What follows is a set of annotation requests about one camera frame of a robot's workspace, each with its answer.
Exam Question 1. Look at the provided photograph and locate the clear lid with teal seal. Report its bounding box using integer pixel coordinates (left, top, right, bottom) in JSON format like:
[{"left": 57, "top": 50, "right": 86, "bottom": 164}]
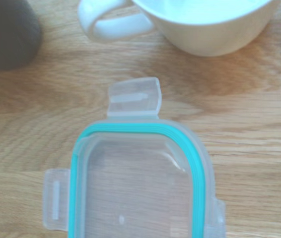
[{"left": 43, "top": 77, "right": 226, "bottom": 238}]

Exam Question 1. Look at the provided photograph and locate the white ceramic mug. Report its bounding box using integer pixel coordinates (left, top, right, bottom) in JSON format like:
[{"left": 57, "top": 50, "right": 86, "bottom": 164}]
[{"left": 77, "top": 0, "right": 279, "bottom": 57}]

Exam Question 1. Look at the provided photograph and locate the black plastic cup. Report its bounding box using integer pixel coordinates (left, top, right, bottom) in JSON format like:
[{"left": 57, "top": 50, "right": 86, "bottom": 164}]
[{"left": 0, "top": 0, "right": 42, "bottom": 72}]

